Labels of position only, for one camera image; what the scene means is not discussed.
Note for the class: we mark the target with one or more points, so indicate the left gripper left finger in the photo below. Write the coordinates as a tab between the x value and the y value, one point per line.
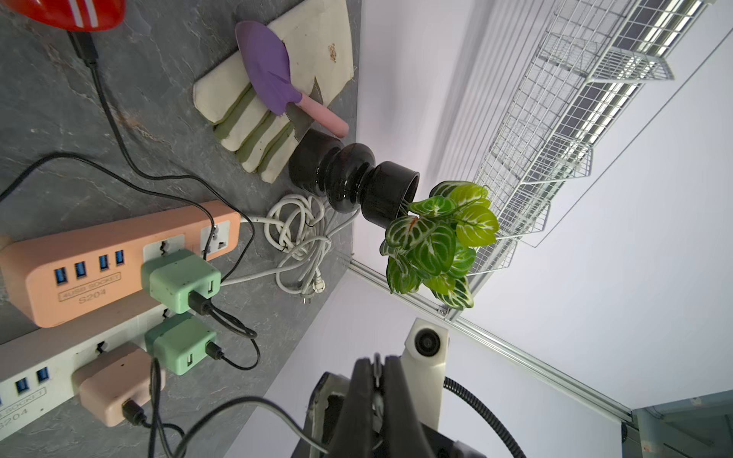
354	434

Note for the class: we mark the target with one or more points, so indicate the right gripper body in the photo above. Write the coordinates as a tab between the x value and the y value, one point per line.
326	403

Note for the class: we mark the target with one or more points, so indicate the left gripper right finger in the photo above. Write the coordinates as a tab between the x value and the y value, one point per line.
403	433

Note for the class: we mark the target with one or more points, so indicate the green USB charger cube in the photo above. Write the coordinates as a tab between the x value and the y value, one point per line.
172	278

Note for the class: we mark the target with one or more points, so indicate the pink charger cube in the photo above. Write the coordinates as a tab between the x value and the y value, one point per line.
111	380

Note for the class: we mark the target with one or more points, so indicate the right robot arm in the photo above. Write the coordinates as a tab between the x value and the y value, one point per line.
488	416

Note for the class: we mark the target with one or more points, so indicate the potted green plant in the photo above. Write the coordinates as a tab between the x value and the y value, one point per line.
430	243

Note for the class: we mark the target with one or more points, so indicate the white power strip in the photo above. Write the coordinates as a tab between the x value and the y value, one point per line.
37	368

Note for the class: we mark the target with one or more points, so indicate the orange power strip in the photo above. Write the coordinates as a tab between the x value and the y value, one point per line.
56	279

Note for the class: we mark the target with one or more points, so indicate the purple pink garden trowel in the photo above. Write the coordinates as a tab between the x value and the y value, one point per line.
266	62

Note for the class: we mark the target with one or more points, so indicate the white gardening glove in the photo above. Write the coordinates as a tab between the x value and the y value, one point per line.
317	35

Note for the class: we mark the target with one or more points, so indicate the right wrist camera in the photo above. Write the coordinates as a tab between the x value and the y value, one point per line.
424	362

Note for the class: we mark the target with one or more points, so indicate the white wire wall shelf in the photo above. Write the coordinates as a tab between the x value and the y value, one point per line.
588	64

